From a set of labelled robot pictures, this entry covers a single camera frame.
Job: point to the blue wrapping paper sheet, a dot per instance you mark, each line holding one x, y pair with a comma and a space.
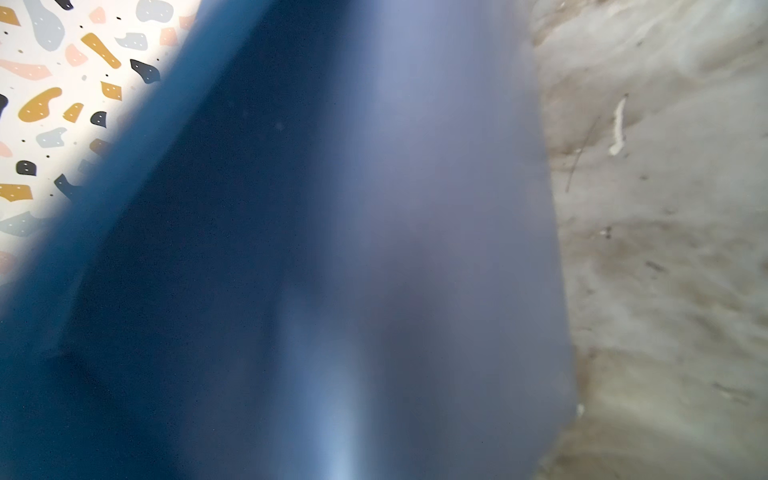
277, 240

